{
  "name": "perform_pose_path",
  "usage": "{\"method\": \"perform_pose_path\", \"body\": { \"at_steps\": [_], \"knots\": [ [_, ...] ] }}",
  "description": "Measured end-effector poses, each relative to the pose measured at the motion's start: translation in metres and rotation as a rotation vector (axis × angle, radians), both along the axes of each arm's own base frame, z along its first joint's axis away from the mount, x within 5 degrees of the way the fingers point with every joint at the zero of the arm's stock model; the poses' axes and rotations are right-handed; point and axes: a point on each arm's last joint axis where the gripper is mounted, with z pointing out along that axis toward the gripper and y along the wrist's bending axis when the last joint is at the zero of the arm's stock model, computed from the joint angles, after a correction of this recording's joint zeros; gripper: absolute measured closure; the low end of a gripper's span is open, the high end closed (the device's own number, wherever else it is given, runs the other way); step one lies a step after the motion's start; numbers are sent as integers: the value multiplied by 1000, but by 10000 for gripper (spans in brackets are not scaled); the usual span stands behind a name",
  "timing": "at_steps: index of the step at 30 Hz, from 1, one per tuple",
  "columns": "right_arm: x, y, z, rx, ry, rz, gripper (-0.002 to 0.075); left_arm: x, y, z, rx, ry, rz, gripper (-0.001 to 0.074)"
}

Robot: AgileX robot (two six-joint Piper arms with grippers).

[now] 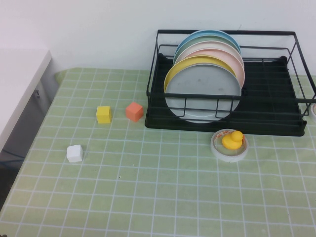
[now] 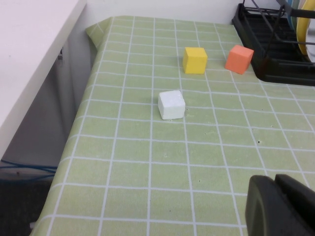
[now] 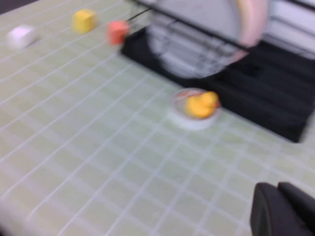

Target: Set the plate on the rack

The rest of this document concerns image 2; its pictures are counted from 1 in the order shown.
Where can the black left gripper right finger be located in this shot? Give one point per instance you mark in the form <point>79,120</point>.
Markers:
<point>302,206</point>

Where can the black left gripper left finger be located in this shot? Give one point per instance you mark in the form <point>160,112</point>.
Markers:
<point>265,211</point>

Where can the grey round plate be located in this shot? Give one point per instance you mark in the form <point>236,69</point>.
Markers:
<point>312,49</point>

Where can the yellow round plate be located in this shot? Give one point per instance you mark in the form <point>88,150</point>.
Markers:
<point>301,27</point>

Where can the blue round plate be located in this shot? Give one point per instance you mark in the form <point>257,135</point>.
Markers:
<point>291,3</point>

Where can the green checked tablecloth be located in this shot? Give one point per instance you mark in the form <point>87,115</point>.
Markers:
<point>147,159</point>

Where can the white cube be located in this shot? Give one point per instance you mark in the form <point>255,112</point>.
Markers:
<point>171,105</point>

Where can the orange cube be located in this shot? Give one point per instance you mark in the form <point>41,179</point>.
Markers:
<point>237,59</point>

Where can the yellow cube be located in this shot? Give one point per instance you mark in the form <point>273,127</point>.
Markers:
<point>194,61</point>

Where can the white side table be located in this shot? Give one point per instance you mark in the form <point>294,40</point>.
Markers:
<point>29,49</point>

